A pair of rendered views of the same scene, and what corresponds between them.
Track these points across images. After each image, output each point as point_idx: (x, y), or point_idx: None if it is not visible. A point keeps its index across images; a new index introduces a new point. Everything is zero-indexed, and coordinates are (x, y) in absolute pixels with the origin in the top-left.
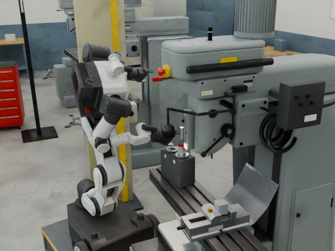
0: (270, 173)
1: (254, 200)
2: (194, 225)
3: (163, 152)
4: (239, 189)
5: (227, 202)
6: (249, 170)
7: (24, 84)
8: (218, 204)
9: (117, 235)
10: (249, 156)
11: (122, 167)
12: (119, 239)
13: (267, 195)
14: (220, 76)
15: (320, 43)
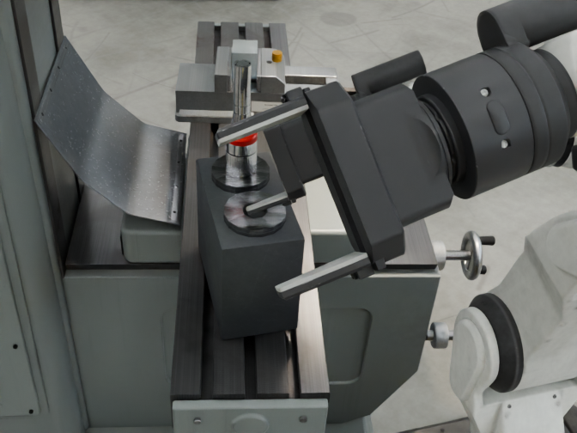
0: (52, 42)
1: (101, 121)
2: (322, 70)
3: (297, 221)
4: (95, 167)
5: (217, 66)
6: (51, 116)
7: None
8: (255, 43)
9: (460, 427)
10: (32, 84)
11: (475, 299)
12: (453, 420)
13: (86, 78)
14: None
15: None
